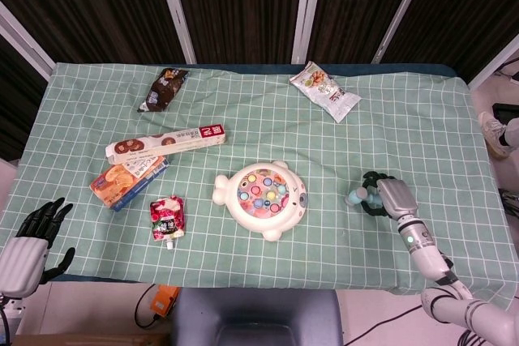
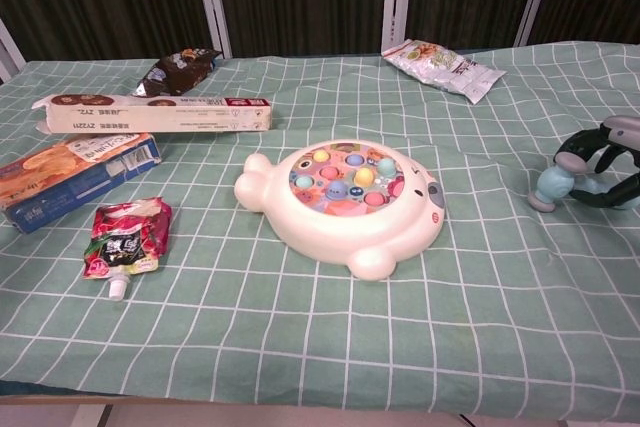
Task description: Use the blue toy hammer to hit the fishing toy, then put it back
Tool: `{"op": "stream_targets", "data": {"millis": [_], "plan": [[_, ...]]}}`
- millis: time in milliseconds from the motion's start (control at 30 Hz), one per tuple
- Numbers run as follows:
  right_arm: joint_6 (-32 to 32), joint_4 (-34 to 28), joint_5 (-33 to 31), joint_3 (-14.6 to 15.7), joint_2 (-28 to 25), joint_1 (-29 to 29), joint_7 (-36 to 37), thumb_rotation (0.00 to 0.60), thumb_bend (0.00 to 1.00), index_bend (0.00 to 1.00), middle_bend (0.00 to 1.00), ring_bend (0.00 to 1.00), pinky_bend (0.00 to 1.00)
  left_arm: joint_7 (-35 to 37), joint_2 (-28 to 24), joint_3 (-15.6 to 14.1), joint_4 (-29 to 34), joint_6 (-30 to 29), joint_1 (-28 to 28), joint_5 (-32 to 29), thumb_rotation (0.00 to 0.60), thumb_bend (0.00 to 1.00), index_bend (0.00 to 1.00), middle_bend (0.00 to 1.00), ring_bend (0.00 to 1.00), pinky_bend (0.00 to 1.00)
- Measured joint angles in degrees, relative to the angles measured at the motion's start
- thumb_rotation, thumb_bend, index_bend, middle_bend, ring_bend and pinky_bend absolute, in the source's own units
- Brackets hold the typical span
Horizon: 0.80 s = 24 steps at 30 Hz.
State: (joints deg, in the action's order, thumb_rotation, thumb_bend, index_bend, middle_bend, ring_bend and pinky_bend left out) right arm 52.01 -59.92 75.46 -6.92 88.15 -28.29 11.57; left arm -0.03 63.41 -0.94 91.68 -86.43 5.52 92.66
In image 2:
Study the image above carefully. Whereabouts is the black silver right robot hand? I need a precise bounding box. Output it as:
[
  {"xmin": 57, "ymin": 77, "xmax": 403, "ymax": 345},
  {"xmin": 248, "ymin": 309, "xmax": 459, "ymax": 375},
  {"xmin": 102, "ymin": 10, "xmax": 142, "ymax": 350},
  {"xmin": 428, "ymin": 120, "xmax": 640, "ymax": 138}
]
[{"xmin": 552, "ymin": 115, "xmax": 640, "ymax": 211}]

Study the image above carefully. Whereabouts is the light blue toy hammer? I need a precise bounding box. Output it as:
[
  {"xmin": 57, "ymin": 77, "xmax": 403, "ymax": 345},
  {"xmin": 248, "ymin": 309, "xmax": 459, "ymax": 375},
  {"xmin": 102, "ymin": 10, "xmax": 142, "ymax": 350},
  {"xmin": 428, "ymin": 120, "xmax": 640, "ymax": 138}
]
[{"xmin": 528, "ymin": 151, "xmax": 621, "ymax": 212}]

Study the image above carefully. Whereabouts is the white whack-a-mole toy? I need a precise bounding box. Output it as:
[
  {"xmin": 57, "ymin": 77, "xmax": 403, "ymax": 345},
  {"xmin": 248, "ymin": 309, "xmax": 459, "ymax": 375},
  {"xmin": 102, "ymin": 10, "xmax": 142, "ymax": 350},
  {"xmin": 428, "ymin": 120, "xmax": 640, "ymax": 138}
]
[{"xmin": 234, "ymin": 139, "xmax": 447, "ymax": 281}]

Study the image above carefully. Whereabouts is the white green snack bag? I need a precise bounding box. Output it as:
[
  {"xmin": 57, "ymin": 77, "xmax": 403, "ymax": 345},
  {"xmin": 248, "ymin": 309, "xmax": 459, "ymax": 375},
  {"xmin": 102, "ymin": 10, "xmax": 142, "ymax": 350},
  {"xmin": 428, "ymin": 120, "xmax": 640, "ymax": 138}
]
[{"xmin": 380, "ymin": 38, "xmax": 508, "ymax": 106}]

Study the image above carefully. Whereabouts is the green checked tablecloth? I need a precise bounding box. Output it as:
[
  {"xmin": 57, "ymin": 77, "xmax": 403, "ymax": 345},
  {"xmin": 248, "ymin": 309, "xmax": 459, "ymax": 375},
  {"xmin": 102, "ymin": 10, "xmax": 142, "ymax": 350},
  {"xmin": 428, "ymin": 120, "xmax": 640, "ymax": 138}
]
[{"xmin": 0, "ymin": 41, "xmax": 640, "ymax": 406}]

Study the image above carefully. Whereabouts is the dark brown snack bag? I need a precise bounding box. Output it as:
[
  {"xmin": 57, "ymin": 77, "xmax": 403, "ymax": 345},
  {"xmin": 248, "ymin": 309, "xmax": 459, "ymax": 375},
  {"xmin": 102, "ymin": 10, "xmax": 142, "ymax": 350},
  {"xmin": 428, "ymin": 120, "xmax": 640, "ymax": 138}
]
[{"xmin": 130, "ymin": 47, "xmax": 224, "ymax": 98}]

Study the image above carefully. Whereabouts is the long white cookie box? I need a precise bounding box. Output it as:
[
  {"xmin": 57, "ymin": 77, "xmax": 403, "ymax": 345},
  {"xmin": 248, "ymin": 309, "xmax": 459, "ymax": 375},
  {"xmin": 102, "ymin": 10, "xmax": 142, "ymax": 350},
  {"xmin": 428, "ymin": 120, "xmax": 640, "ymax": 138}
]
[{"xmin": 31, "ymin": 93, "xmax": 274, "ymax": 136}]

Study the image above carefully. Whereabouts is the red spouted drink pouch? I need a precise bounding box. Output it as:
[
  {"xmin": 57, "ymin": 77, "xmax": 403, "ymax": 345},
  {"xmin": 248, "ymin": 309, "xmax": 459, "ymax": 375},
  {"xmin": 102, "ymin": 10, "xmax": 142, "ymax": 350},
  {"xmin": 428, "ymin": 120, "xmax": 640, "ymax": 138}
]
[{"xmin": 82, "ymin": 196, "xmax": 174, "ymax": 302}]

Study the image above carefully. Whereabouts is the orange blue cracker box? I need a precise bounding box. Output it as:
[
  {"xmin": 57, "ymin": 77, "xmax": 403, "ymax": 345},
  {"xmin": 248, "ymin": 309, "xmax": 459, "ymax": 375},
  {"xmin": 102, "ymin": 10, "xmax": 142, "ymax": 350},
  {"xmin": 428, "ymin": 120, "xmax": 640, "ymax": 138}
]
[{"xmin": 0, "ymin": 132, "xmax": 163, "ymax": 235}]

